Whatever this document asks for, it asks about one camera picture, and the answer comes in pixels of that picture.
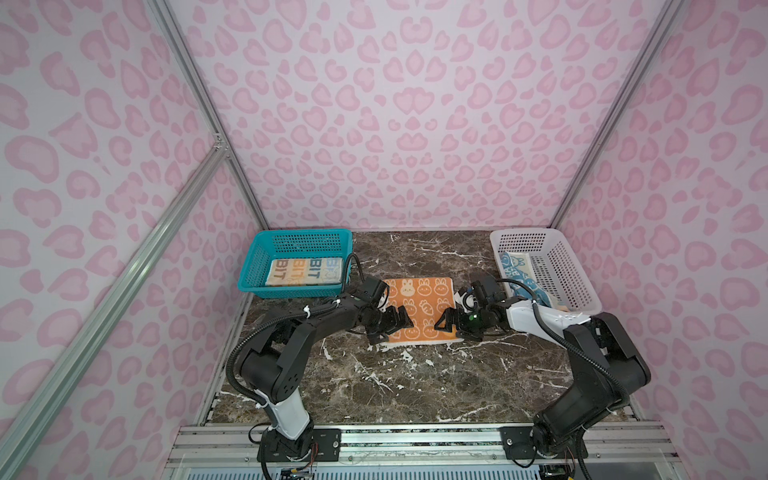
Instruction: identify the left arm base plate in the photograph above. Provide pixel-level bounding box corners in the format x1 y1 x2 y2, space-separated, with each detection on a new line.
257 425 341 463

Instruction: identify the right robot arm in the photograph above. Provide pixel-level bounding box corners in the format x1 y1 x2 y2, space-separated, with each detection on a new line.
434 275 652 456

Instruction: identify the teal plastic basket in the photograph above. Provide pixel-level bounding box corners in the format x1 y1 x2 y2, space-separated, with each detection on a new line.
238 229 353 299

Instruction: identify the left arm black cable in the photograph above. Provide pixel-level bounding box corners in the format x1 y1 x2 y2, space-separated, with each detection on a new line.
224 251 367 409

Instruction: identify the corner aluminium post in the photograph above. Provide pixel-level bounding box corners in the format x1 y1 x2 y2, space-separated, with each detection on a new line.
549 0 688 229
146 0 270 230

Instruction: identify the white plastic basket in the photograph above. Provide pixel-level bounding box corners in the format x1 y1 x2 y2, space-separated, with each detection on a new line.
490 227 603 315

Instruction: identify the left diagonal aluminium strut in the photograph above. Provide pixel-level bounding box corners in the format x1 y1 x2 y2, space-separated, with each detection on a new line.
1 145 228 479

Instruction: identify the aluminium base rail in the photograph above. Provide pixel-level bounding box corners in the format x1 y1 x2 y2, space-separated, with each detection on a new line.
162 421 688 479

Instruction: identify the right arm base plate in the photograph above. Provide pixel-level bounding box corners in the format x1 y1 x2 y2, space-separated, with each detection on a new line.
499 425 574 461

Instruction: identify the left corner aluminium post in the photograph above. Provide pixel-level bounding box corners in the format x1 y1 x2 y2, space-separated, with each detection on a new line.
146 0 270 230

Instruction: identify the orange patterned towel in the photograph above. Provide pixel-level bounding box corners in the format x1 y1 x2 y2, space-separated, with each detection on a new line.
385 277 461 347

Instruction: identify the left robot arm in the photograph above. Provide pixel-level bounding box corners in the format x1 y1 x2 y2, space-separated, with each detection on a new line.
225 277 413 441

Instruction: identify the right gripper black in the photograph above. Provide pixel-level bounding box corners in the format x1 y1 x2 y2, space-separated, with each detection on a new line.
432 306 492 342

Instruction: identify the blue patterned towel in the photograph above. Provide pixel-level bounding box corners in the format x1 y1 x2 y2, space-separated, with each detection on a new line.
500 251 552 307

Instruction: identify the right corner aluminium post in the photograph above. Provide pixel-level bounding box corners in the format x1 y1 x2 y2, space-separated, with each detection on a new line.
549 0 688 229

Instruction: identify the rabbit striped towel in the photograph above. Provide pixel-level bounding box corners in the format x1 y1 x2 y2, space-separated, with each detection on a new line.
265 257 343 287

